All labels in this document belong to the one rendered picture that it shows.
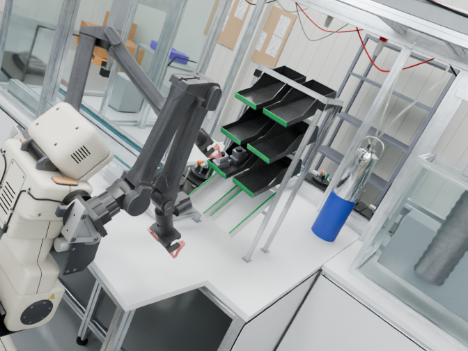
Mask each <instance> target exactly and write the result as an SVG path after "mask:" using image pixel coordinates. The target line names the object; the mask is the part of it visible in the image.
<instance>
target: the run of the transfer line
mask: <svg viewBox="0 0 468 351"><path fill-rule="evenodd" d="M300 174H301V173H299V174H297V175H295V176H293V180H292V181H291V184H290V186H289V187H288V190H290V189H293V188H294V186H295V184H296V182H297V180H298V178H299V176H300ZM324 193H325V192H324V191H322V190H321V189H320V188H318V187H316V186H315V185H313V184H311V183H310V182H309V181H307V180H305V179H304V181H303V183H302V185H301V187H300V188H299V191H298V194H300V195H302V196H303V197H304V198H307V199H308V200H310V201H311V202H312V203H314V204H316V205H318V204H319V202H320V200H321V198H322V196H323V195H324ZM369 221H370V220H369V219H367V218H366V217H364V216H363V215H361V214H359V213H358V212H356V211H355V210H352V211H351V213H350V215H349V217H348V218H347V220H346V222H345V224H347V225H348V226H349V227H351V228H353V229H354V230H356V231H357V232H358V233H361V234H362V233H363V232H364V230H365V228H366V227H367V225H368V223H369Z"/></svg>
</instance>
